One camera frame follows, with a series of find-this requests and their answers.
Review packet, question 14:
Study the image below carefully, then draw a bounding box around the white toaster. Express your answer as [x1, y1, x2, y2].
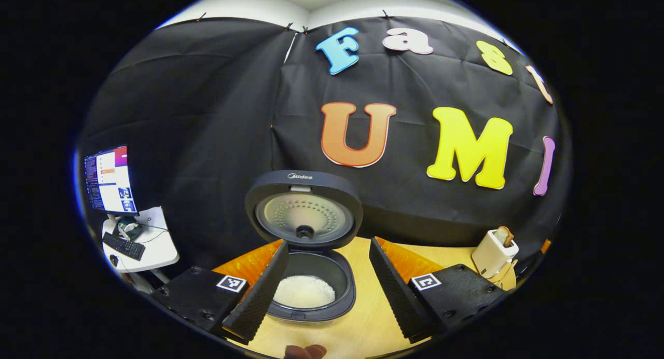
[471, 228, 519, 280]

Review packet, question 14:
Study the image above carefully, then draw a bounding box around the white rice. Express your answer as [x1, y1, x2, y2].
[273, 275, 336, 309]

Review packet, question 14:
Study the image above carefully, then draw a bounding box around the computer monitor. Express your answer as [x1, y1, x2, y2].
[84, 145, 140, 216]

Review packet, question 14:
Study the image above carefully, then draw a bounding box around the black backdrop cloth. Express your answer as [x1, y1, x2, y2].
[78, 16, 571, 277]

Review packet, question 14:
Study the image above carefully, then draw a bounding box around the dark teal object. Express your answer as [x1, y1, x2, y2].
[114, 216, 143, 241]

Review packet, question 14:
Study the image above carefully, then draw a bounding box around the black keyboard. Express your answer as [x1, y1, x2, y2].
[102, 231, 146, 261]

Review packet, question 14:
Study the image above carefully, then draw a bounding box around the white side table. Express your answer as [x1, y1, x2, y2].
[101, 206, 179, 292]

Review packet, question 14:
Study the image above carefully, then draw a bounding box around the dark grey rice cooker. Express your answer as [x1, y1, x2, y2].
[245, 170, 364, 327]

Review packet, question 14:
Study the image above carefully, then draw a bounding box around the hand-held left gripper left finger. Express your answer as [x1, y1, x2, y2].
[150, 240, 289, 345]

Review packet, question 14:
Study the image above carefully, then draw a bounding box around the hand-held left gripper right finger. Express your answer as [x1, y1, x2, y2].
[369, 237, 509, 345]

